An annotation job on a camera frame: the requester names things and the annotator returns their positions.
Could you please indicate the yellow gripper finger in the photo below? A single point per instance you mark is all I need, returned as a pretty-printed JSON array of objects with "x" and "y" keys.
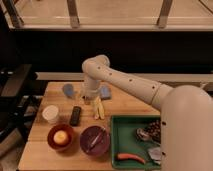
[
  {"x": 95, "y": 98},
  {"x": 82, "y": 97}
]

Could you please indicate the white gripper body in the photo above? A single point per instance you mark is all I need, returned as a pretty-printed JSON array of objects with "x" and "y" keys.
[{"x": 90, "y": 87}]

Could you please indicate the black eraser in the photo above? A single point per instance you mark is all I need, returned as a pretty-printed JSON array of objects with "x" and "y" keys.
[{"x": 75, "y": 116}]

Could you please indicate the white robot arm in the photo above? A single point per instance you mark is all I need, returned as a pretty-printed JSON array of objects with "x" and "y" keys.
[{"x": 186, "y": 114}]

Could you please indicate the small metal cup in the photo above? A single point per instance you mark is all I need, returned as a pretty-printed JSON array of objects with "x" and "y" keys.
[{"x": 87, "y": 100}]

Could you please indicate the blue plastic cup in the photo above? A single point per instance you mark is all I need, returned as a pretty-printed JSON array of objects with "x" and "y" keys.
[{"x": 68, "y": 90}]

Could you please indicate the white paper cup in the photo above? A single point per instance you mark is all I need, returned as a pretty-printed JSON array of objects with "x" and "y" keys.
[{"x": 51, "y": 114}]

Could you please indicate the purple bowl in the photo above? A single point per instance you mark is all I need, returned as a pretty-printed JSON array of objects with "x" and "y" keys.
[{"x": 88, "y": 135}]

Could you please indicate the utensil in purple bowl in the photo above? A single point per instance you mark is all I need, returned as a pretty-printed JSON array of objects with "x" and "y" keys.
[{"x": 94, "y": 142}]

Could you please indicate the red bowl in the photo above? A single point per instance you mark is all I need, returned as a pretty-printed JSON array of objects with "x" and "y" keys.
[{"x": 68, "y": 129}]

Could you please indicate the yellow ball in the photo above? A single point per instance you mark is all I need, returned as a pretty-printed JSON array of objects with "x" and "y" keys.
[{"x": 61, "y": 137}]

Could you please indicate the green tray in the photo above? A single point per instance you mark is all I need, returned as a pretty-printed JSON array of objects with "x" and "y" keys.
[{"x": 124, "y": 140}]

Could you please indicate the black chair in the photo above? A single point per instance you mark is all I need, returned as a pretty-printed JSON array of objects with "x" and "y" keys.
[{"x": 12, "y": 115}]

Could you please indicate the orange carrot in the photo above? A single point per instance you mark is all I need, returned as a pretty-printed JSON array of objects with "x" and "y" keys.
[{"x": 125, "y": 156}]

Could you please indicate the grey crumpled cloth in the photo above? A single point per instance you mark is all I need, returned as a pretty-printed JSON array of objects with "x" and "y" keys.
[{"x": 155, "y": 154}]

